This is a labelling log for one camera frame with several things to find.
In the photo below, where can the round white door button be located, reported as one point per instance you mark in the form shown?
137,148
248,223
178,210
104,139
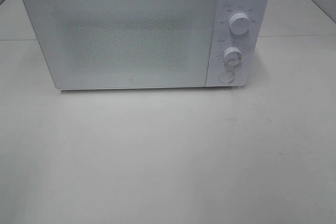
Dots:
226,77

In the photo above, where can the white microwave door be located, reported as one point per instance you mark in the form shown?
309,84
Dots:
116,44

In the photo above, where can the white timer knob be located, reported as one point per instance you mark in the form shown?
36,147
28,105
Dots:
232,56

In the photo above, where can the upper white power knob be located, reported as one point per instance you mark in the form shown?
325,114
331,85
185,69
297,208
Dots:
239,23

